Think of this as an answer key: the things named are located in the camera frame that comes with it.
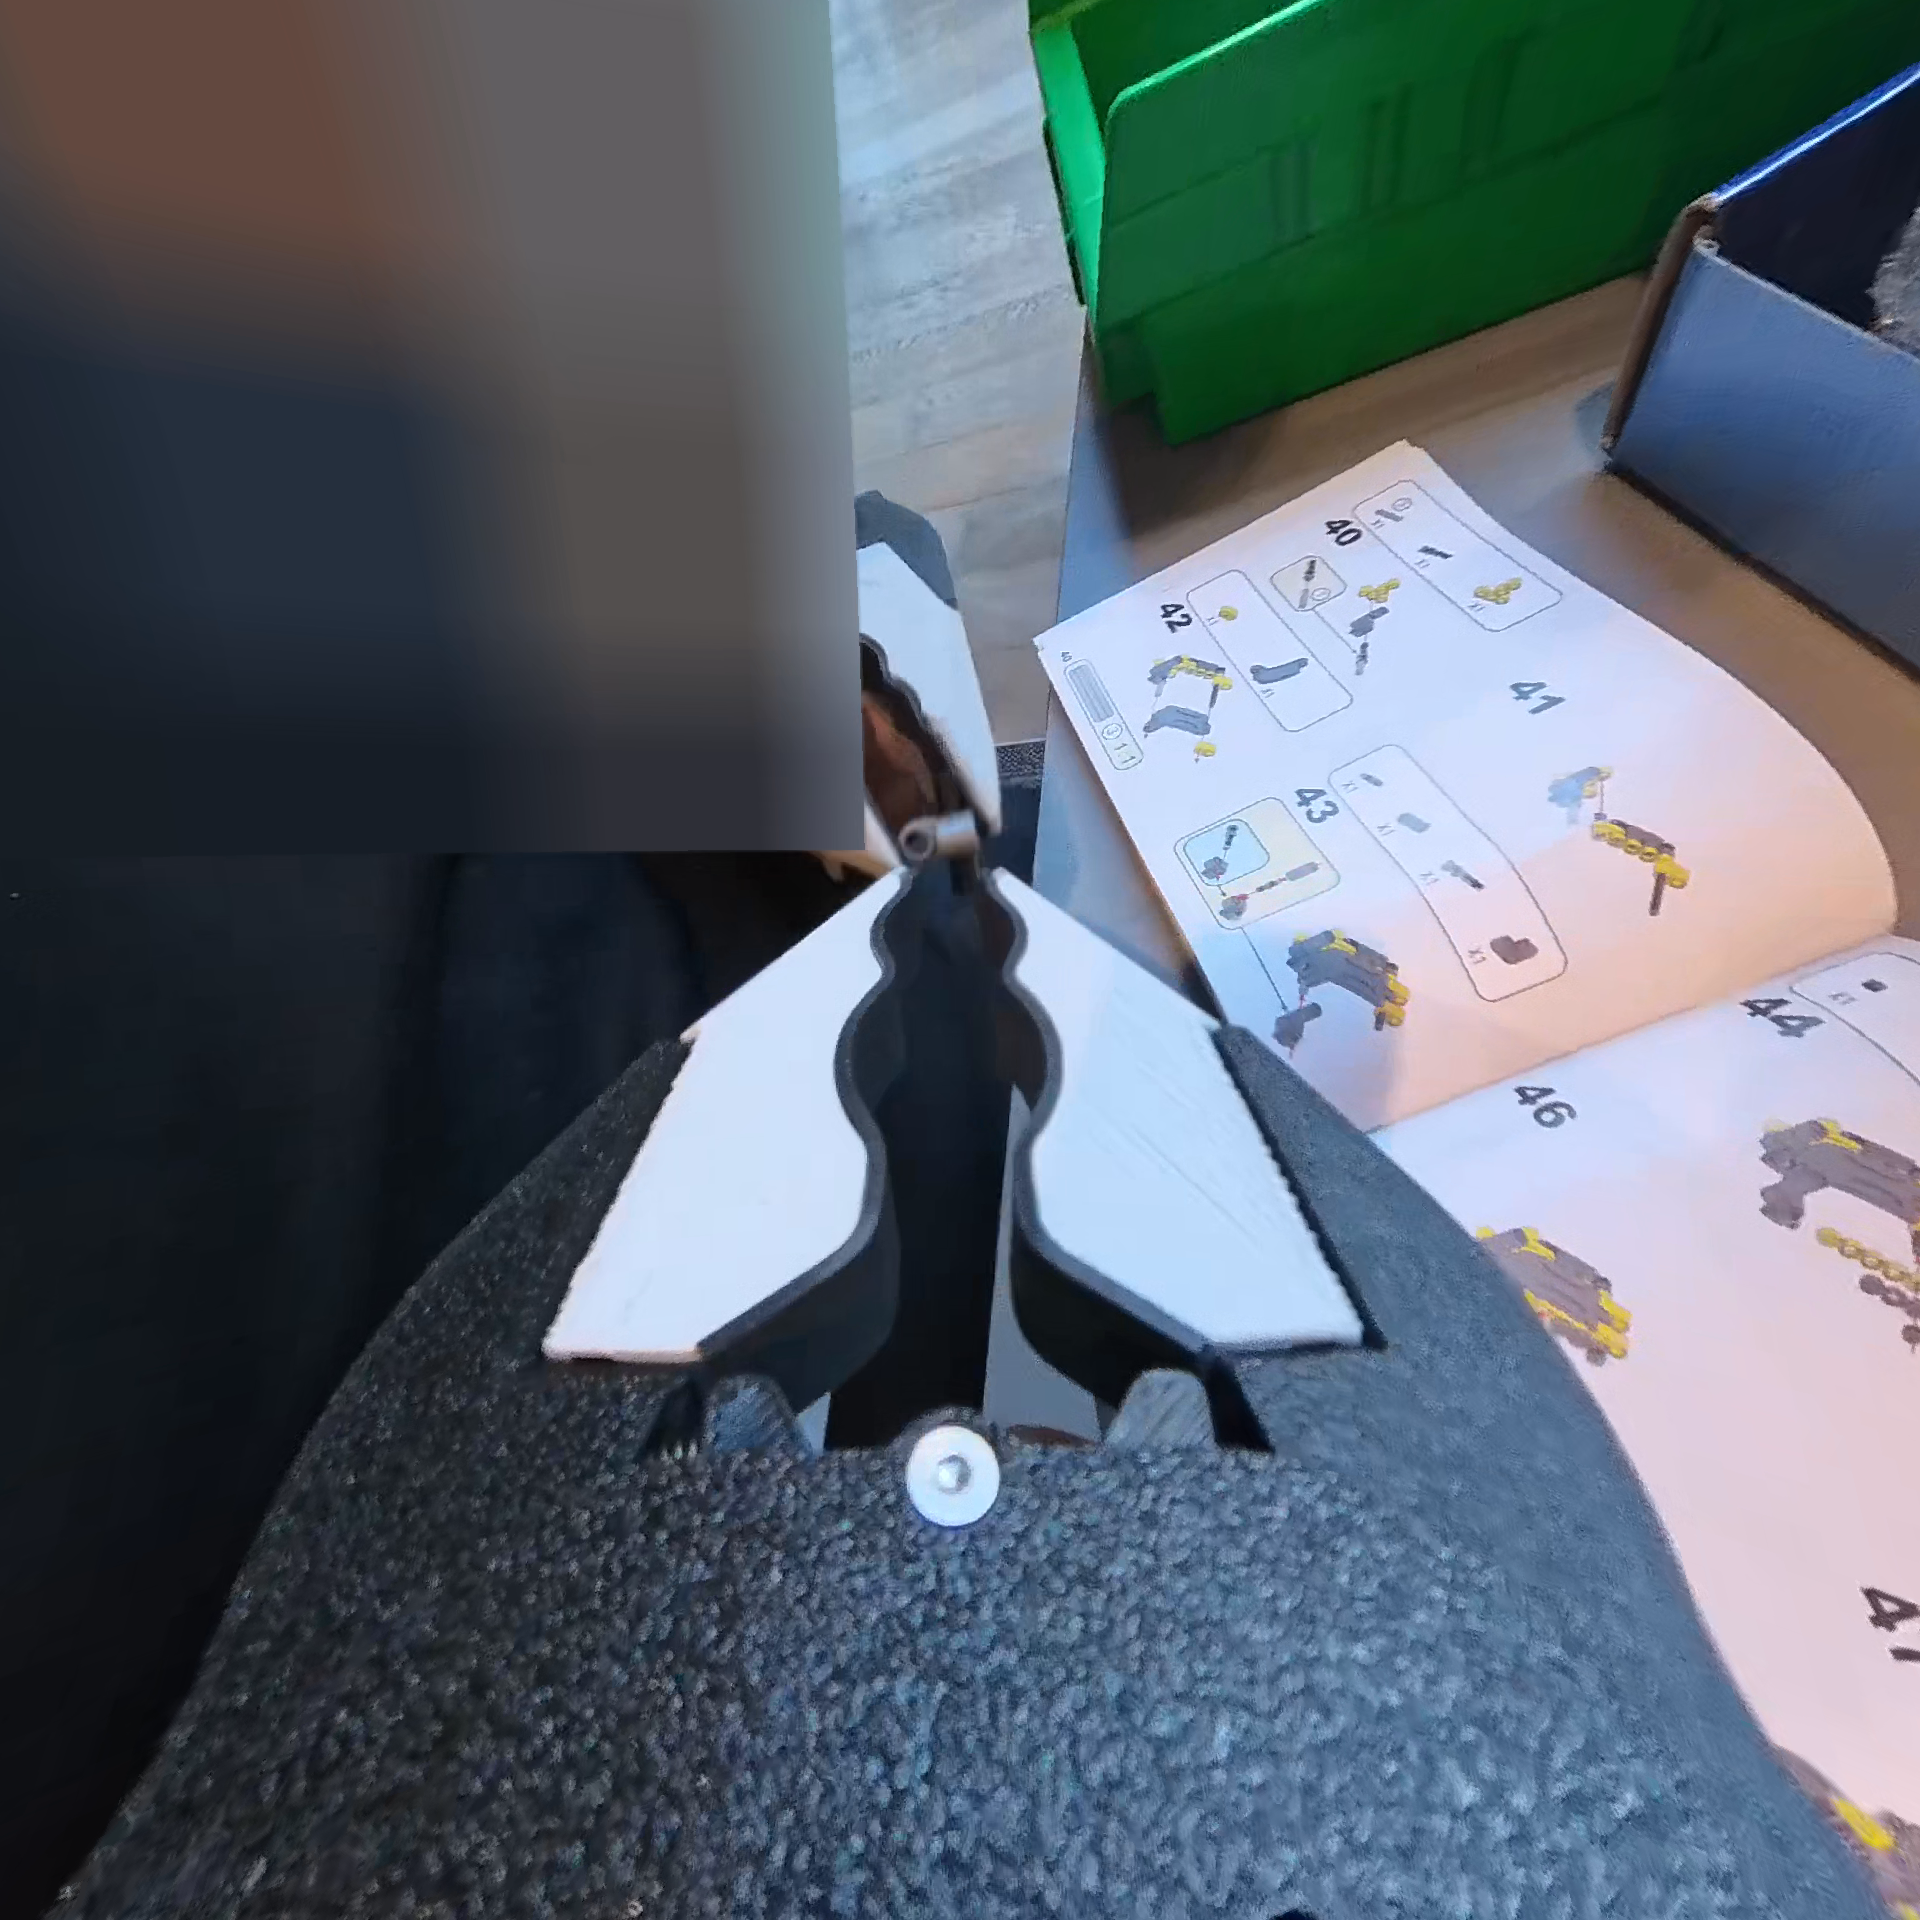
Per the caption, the white building instruction booklet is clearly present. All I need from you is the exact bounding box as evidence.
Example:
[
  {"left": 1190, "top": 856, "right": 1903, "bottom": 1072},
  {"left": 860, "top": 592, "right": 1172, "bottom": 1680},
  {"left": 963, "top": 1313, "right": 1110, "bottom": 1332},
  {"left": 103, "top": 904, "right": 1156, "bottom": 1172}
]
[{"left": 1036, "top": 438, "right": 1920, "bottom": 1808}]

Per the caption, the grey yellow brick subassembly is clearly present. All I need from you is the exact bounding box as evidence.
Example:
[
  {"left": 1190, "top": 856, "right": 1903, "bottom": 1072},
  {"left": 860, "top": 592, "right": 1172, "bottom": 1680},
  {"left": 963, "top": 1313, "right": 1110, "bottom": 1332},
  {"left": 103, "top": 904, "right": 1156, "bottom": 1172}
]
[{"left": 1763, "top": 1740, "right": 1920, "bottom": 1920}]

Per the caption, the person's dark top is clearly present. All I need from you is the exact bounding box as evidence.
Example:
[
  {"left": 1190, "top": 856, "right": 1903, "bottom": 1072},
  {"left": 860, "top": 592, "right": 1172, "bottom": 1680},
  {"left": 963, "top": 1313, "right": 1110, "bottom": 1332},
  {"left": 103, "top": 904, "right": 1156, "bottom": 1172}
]
[{"left": 0, "top": 847, "right": 904, "bottom": 1920}]

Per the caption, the clear plastic bag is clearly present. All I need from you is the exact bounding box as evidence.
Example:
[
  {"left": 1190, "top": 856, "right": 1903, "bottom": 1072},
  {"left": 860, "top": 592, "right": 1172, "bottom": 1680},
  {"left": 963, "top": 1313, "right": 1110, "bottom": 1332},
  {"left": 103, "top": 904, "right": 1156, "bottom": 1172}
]
[{"left": 1857, "top": 201, "right": 1920, "bottom": 353}]

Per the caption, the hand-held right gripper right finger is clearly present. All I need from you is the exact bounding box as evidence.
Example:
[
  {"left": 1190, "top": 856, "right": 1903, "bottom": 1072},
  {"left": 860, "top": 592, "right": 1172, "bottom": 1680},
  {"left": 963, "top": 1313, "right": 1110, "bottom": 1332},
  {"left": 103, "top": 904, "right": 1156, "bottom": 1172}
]
[{"left": 977, "top": 871, "right": 1367, "bottom": 1359}]

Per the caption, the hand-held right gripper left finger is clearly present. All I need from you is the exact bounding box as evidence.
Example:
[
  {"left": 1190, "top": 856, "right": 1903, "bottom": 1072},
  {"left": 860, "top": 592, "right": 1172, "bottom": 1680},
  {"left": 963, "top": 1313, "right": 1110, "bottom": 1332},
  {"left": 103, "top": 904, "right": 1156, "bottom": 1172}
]
[{"left": 539, "top": 867, "right": 921, "bottom": 1366}]

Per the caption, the green plastic bin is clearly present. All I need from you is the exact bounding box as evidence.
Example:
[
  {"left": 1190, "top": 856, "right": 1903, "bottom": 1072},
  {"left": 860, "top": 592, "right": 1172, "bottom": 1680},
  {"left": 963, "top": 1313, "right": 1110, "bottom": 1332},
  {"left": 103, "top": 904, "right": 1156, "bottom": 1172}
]
[{"left": 1027, "top": 0, "right": 1920, "bottom": 448}]

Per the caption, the dark grey cardboard box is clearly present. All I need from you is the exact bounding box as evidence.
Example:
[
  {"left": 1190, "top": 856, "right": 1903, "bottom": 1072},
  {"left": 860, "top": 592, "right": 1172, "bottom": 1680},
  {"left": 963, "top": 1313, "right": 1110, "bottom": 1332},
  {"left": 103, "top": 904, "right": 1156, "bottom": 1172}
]
[{"left": 1602, "top": 65, "right": 1920, "bottom": 676}]

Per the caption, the person's left hand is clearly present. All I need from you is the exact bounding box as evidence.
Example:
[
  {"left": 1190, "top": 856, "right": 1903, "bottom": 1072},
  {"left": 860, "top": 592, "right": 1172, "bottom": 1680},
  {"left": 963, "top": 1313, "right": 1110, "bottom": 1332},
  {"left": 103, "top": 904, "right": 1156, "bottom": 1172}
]
[{"left": 865, "top": 708, "right": 946, "bottom": 828}]

